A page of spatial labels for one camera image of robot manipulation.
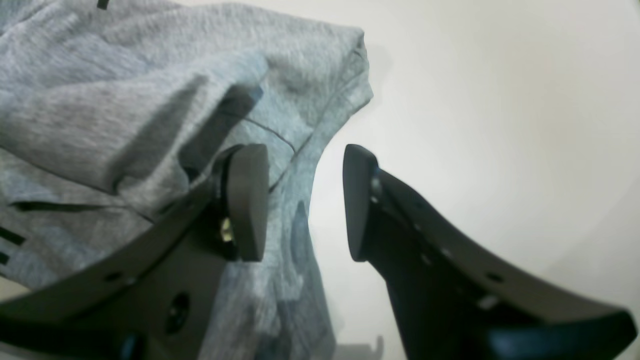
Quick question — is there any grey T-shirt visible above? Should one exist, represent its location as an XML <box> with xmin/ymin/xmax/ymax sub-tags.
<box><xmin>0</xmin><ymin>0</ymin><xmax>373</xmax><ymax>360</ymax></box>

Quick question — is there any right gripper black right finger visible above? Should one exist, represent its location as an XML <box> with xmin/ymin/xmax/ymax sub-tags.
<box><xmin>342</xmin><ymin>144</ymin><xmax>638</xmax><ymax>360</ymax></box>

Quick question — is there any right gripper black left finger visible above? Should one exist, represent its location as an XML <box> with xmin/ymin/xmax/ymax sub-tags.
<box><xmin>1</xmin><ymin>144</ymin><xmax>269</xmax><ymax>360</ymax></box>

